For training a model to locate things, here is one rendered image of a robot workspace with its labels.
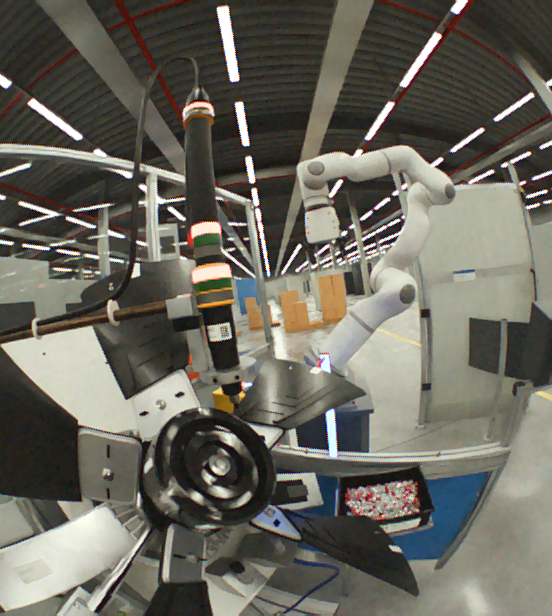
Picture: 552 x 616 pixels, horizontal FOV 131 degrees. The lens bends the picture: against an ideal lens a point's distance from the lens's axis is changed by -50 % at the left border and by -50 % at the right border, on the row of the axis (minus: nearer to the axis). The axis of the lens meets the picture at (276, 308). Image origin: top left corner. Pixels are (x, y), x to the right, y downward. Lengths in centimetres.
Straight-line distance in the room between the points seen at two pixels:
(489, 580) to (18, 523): 159
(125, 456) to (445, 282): 203
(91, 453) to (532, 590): 169
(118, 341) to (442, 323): 201
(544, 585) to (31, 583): 171
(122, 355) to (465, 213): 216
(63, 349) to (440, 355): 220
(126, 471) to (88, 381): 32
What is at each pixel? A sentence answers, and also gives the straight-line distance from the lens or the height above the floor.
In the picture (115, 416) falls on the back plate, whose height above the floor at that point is 118.
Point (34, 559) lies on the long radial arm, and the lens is 39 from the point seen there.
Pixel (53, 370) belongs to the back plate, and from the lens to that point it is 57.
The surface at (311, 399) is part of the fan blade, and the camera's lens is 40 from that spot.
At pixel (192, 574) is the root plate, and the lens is 29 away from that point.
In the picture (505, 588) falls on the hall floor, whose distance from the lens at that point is 158.
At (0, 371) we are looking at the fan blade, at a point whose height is 134.
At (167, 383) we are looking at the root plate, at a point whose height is 127.
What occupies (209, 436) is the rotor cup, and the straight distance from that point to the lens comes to 24.
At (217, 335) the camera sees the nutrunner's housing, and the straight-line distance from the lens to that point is 27.
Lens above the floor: 136
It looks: 4 degrees down
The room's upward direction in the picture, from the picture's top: 9 degrees counter-clockwise
